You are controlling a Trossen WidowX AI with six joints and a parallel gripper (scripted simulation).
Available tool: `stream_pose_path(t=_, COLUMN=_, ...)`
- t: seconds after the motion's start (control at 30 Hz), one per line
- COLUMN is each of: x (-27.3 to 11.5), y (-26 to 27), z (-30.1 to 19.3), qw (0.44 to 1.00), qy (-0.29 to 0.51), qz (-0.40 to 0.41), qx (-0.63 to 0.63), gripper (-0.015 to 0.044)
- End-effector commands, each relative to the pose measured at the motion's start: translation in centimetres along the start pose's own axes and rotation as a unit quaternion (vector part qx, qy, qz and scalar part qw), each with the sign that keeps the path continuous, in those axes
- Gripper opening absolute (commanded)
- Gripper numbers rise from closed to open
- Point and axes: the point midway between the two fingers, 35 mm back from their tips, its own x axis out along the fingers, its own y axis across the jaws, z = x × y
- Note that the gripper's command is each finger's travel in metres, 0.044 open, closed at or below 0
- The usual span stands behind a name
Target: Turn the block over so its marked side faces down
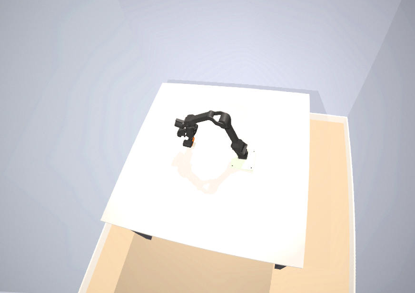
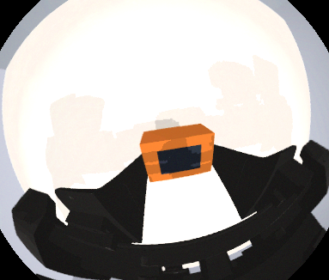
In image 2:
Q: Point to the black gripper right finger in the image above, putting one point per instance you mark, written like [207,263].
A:
[246,176]

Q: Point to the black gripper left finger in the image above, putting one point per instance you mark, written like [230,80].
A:
[121,200]

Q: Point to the orange block with dark square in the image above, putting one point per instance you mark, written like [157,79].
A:
[177,152]

